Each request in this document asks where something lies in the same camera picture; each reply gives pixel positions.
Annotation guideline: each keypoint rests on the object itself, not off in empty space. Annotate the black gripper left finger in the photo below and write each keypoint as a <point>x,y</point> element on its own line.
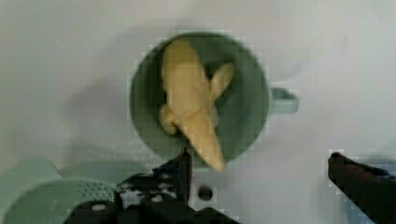
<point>160,196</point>

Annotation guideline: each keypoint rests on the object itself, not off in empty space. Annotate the peeled toy banana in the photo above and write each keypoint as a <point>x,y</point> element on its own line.
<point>190,100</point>

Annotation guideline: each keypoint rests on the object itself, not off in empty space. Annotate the green mug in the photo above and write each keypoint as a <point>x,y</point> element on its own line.
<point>243,109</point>

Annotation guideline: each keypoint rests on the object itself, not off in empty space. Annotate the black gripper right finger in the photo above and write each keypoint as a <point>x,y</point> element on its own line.
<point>372,189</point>

